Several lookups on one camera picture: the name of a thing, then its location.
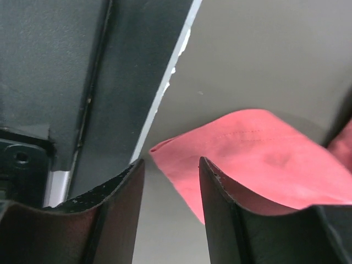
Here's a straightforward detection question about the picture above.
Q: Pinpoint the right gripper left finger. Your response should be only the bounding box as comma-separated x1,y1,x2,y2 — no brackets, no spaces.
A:
1,159,145,263

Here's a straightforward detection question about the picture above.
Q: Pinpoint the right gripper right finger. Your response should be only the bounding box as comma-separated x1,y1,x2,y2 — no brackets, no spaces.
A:
199,157,351,263

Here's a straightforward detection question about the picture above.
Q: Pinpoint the pink t shirt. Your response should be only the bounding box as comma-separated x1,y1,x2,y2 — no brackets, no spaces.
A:
150,109,351,221

